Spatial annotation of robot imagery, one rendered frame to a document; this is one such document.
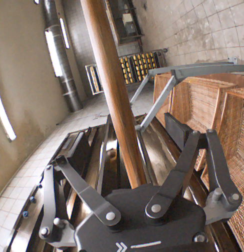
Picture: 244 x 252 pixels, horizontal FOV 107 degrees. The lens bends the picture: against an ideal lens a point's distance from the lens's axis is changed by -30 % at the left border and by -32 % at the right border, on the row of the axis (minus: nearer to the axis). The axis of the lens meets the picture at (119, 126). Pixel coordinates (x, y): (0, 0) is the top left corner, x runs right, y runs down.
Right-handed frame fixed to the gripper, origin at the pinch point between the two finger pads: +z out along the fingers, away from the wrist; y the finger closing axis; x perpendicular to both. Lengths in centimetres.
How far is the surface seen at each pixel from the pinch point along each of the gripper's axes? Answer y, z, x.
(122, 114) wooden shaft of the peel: 0.2, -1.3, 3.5
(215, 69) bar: 47, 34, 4
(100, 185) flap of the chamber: -20, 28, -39
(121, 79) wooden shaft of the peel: 1.1, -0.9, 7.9
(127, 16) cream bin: 84, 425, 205
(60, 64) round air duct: -122, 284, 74
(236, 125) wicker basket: 55, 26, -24
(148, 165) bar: 3.5, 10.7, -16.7
